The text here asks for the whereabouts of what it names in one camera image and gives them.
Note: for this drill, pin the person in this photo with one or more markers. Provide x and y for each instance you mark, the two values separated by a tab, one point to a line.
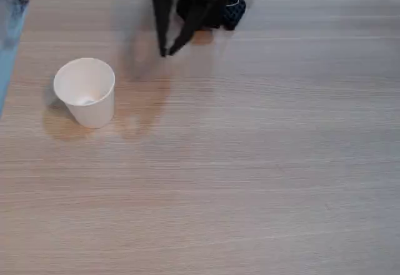
12	9

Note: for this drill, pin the white cube block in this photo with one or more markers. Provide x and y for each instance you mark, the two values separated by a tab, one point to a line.
87	101

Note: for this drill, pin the white paper cup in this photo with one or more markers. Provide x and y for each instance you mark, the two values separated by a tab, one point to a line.
90	112

